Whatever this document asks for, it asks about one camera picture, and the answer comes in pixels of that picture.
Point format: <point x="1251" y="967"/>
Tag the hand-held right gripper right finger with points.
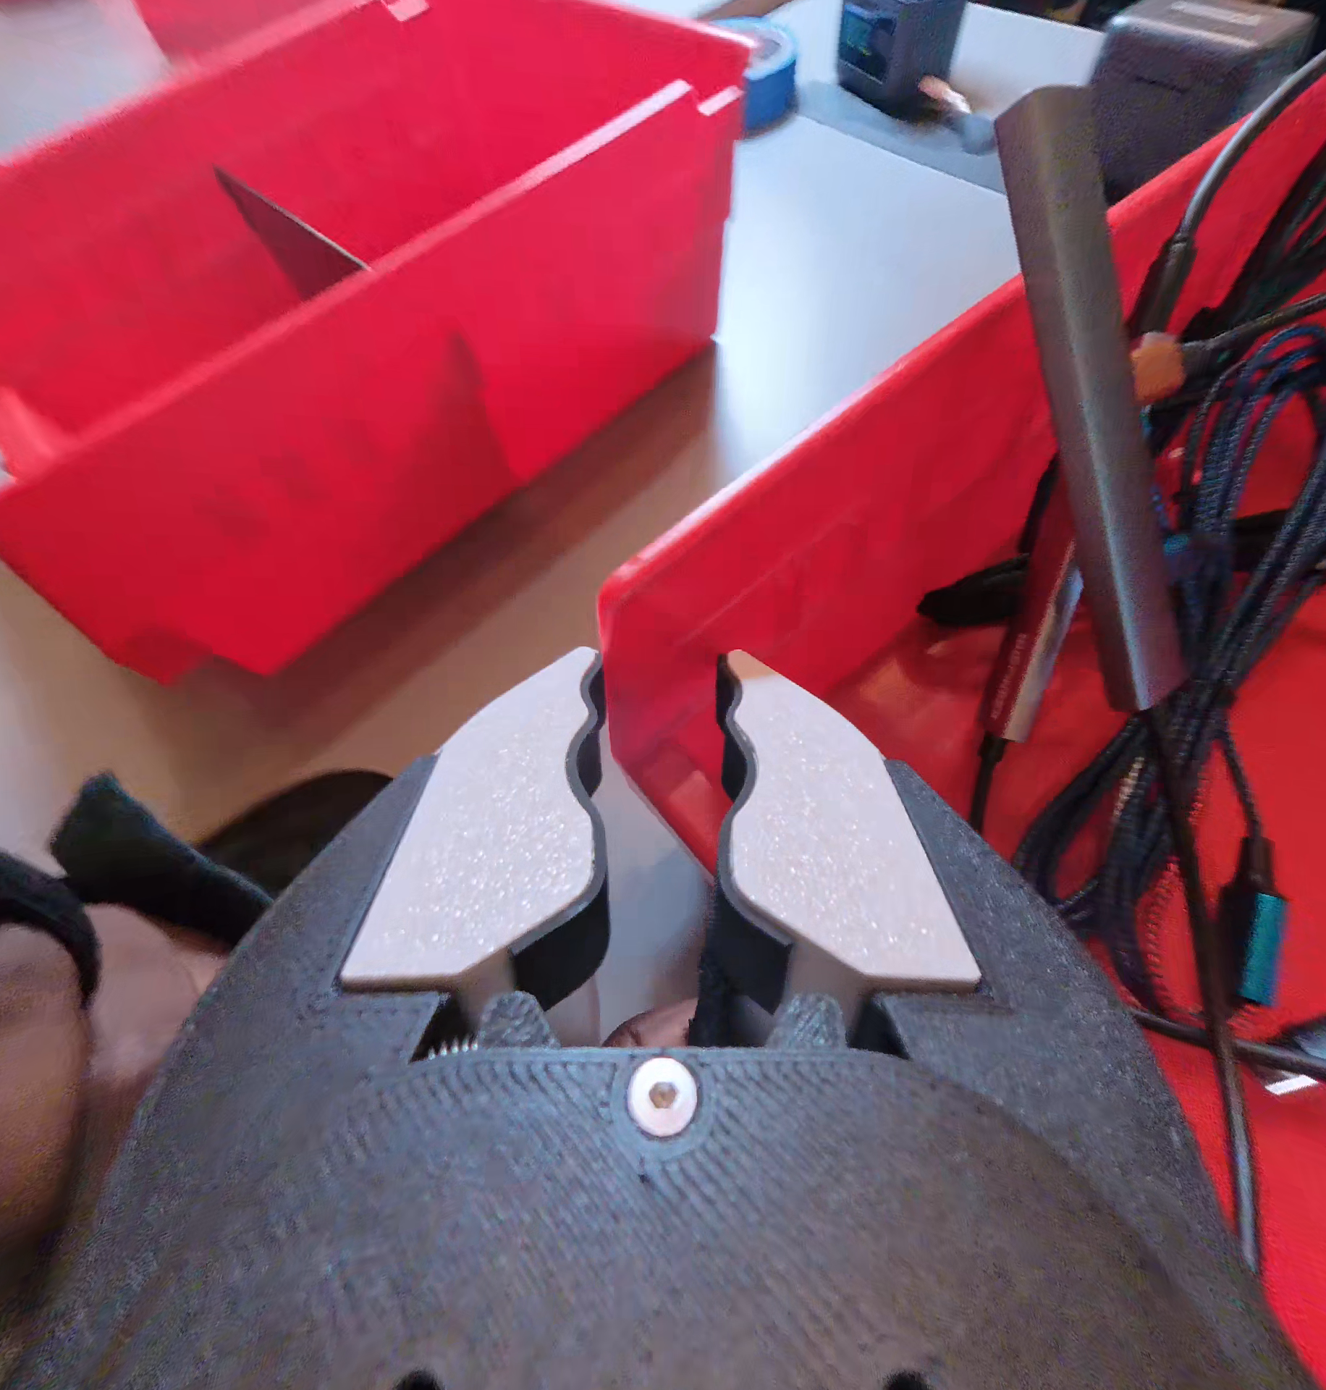
<point x="837" y="848"/>

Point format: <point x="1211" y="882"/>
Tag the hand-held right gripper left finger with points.
<point x="489" y="826"/>

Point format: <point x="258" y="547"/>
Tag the long grey usb hub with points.
<point x="1087" y="381"/>

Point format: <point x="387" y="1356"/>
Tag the slim dark usb hub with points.
<point x="1028" y="663"/>

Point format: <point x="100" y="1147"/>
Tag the person's left hand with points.
<point x="23" y="1043"/>

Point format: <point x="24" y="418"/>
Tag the red divided plastic bin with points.
<point x="348" y="457"/>

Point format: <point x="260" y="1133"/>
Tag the blue tape roll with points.
<point x="772" y="77"/>

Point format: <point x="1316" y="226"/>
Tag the black power device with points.
<point x="902" y="55"/>

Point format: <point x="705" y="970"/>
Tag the dark grey box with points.
<point x="1195" y="77"/>

